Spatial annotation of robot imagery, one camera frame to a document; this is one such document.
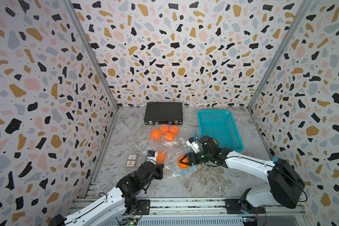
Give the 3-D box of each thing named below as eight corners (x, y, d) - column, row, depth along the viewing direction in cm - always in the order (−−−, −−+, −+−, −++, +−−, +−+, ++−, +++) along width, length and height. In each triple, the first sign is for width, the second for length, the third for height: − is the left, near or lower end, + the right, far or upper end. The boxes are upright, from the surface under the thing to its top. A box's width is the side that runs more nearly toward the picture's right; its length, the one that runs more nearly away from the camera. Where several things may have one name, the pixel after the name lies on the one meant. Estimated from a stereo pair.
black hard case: (144, 127, 111) (143, 121, 105) (149, 105, 127) (147, 99, 121) (182, 127, 111) (182, 121, 105) (182, 105, 127) (182, 99, 121)
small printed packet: (126, 167, 90) (125, 166, 88) (129, 155, 95) (128, 154, 93) (135, 167, 90) (134, 166, 88) (137, 155, 95) (136, 154, 93)
